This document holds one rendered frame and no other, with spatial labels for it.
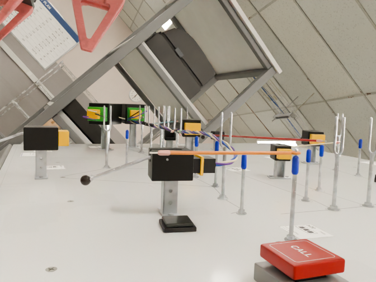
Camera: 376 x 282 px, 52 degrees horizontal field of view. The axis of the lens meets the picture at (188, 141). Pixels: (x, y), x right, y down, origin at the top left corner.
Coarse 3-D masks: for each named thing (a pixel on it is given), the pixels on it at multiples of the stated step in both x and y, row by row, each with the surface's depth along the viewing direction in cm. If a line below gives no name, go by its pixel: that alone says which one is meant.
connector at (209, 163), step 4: (204, 156) 55; (208, 156) 56; (196, 160) 53; (204, 160) 53; (208, 160) 53; (212, 160) 53; (196, 164) 53; (204, 164) 53; (208, 164) 53; (212, 164) 53; (196, 168) 53; (204, 168) 53; (208, 168) 53; (212, 168) 53; (196, 172) 53; (204, 172) 53; (208, 172) 53; (212, 172) 53
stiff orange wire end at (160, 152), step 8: (152, 152) 40; (160, 152) 40; (168, 152) 40; (176, 152) 40; (184, 152) 40; (192, 152) 41; (200, 152) 41; (208, 152) 41; (216, 152) 41; (224, 152) 42; (232, 152) 42; (240, 152) 42; (248, 152) 42; (256, 152) 43; (264, 152) 43; (272, 152) 43; (280, 152) 43; (288, 152) 44; (296, 152) 43
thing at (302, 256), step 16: (304, 240) 35; (272, 256) 32; (288, 256) 31; (304, 256) 31; (320, 256) 31; (336, 256) 32; (288, 272) 30; (304, 272) 30; (320, 272) 30; (336, 272) 31
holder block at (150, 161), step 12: (156, 156) 51; (168, 156) 51; (180, 156) 51; (192, 156) 52; (156, 168) 51; (168, 168) 51; (180, 168) 52; (192, 168) 52; (156, 180) 51; (168, 180) 51; (180, 180) 52
